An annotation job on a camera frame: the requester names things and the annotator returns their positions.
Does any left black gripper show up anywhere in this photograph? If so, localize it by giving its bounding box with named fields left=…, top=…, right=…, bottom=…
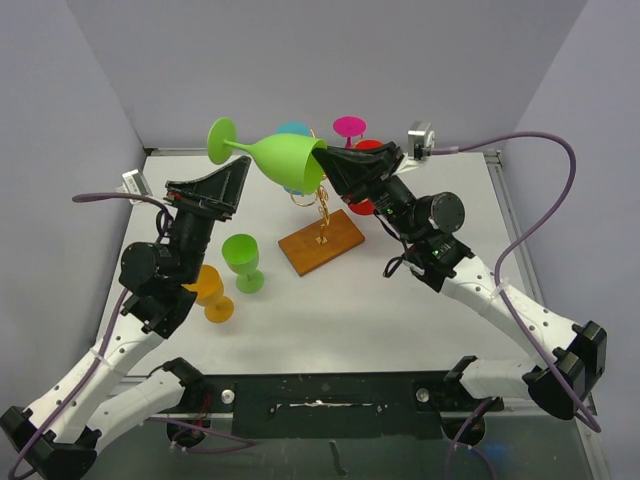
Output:
left=166, top=155, right=250, bottom=284

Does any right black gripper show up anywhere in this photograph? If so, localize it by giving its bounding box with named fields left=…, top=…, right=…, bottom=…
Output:
left=313, top=143, right=423, bottom=245

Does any red wine glass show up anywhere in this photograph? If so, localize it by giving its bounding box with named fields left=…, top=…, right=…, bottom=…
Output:
left=348, top=139, right=384, bottom=216

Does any magenta wine glass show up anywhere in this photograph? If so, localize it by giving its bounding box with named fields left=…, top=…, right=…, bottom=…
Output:
left=332, top=116, right=367, bottom=148

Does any green wine glass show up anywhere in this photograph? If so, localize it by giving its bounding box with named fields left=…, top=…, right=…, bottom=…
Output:
left=207, top=117, right=327, bottom=194
left=221, top=233, right=264, bottom=294

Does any blue wine glass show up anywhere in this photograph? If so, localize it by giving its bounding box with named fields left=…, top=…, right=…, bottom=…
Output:
left=276, top=122, right=314, bottom=196

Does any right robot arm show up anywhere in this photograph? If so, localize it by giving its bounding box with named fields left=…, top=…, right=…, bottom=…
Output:
left=312, top=143, right=607, bottom=420

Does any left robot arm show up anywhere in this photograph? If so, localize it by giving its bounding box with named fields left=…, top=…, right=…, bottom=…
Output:
left=1, top=156, right=251, bottom=479

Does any wooden rack base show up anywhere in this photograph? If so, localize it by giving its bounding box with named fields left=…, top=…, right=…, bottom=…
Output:
left=278, top=209, right=365, bottom=277

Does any orange wine glass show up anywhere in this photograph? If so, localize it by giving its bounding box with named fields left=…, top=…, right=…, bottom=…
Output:
left=183, top=264, right=234, bottom=323

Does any gold wire glass rack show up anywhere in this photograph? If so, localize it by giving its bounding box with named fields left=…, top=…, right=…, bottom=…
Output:
left=289, top=184, right=330, bottom=227

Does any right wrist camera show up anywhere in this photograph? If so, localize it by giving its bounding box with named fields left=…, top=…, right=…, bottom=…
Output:
left=395, top=121, right=435, bottom=175

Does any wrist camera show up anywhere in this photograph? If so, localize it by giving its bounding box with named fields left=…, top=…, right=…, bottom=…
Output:
left=116, top=169, right=153, bottom=198
left=395, top=121, right=435, bottom=175

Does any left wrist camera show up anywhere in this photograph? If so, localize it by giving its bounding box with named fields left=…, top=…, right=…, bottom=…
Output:
left=116, top=169, right=153, bottom=198

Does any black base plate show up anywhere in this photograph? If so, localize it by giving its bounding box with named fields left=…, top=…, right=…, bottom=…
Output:
left=164, top=372, right=481, bottom=441

